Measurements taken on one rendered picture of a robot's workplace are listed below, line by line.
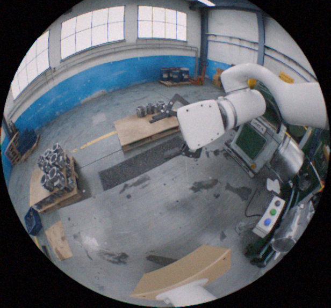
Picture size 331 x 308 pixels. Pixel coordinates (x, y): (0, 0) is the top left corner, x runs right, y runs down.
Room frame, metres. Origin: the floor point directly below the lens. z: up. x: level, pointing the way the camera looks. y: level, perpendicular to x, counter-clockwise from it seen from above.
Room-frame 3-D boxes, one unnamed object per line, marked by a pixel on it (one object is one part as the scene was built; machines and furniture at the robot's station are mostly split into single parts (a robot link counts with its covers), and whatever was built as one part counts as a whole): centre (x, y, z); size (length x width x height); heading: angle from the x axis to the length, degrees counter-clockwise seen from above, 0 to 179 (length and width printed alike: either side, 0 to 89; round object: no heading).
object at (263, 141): (0.45, -0.63, 0.99); 0.35 x 0.31 x 0.37; 28
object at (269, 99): (0.47, -0.59, 1.16); 0.33 x 0.26 x 0.42; 28
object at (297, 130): (1.70, -5.11, 0.43); 1.20 x 0.94 x 0.85; 35
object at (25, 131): (1.04, 4.94, 0.39); 1.20 x 0.80 x 0.79; 131
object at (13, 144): (0.52, 6.48, 0.45); 1.26 x 0.86 x 0.89; 123
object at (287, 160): (0.24, -0.74, 1.04); 0.37 x 0.25 x 0.25; 28
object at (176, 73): (5.12, -0.40, 0.37); 1.20 x 0.80 x 0.74; 118
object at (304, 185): (-0.03, -0.99, 1.02); 0.15 x 0.02 x 0.15; 28
